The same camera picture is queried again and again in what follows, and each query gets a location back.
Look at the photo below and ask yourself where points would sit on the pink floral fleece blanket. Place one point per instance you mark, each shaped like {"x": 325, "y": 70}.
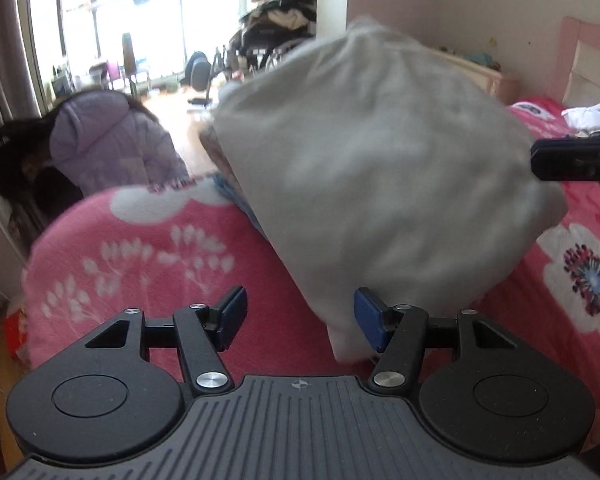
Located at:
{"x": 155, "y": 260}

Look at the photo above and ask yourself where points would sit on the pink and white headboard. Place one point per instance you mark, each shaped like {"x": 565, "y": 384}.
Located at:
{"x": 587, "y": 60}

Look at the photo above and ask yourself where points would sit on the grey curtain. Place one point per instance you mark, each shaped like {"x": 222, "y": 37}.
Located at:
{"x": 7, "y": 35}

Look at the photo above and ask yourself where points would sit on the pile of clothes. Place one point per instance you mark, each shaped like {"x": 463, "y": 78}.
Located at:
{"x": 280, "y": 10}

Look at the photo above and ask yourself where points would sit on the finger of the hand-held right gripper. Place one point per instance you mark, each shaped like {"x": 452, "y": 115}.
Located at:
{"x": 565, "y": 159}

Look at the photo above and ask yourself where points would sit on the blue crumpled cloth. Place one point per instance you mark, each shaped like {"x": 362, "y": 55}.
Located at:
{"x": 485, "y": 59}

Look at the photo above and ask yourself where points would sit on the white cabinet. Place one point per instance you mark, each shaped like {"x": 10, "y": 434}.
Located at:
{"x": 0, "y": 245}

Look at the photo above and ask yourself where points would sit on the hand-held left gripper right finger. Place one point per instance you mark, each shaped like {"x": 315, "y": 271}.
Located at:
{"x": 367, "y": 316}

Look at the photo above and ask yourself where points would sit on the black office chair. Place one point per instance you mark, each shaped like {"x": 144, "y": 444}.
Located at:
{"x": 199, "y": 72}

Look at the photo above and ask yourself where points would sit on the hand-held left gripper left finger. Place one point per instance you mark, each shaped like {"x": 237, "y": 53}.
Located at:
{"x": 234, "y": 310}

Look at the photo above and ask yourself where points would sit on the white sweatshirt with bear outline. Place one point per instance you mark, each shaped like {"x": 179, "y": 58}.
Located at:
{"x": 380, "y": 170}

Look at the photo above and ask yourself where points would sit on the cream nightstand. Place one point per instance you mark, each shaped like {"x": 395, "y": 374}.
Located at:
{"x": 480, "y": 75}

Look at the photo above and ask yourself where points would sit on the red bag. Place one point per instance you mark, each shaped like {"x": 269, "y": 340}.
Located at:
{"x": 16, "y": 332}

